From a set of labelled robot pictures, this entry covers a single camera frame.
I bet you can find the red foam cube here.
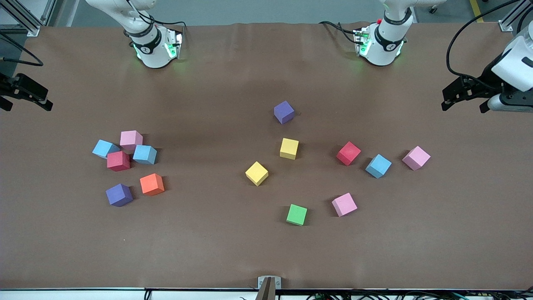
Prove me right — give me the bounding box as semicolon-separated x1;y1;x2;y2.
107;151;131;172
336;141;361;166

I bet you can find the blue foam cube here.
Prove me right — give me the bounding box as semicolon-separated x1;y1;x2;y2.
92;140;120;159
132;145;158;165
365;154;392;179

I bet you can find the purple foam cube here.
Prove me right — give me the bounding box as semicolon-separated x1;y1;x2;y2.
105;183;134;208
274;100;296;125

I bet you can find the orange foam cube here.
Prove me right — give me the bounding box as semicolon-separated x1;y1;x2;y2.
139;173;165;196

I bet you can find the yellow foam cube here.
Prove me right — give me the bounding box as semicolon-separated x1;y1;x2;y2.
279;138;299;160
245;161;269;187

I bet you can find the green foam cube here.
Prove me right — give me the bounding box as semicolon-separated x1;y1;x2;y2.
286;204;308;227

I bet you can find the pink foam cube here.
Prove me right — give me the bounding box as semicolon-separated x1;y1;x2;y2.
331;192;358;218
402;146;431;171
120;130;143;150

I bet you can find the brown table cover sheet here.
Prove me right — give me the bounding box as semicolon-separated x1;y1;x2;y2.
0;22;533;290

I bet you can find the aluminium frame post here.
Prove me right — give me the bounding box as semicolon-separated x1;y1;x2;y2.
499;0;533;32
0;0;57;37

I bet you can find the black arm base cable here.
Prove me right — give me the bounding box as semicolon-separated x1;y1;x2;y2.
319;21;359;45
125;0;186;28

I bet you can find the black cable bundle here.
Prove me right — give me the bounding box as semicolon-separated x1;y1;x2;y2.
306;290;533;300

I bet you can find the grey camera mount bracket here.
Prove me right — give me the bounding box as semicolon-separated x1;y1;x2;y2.
257;276;282;300

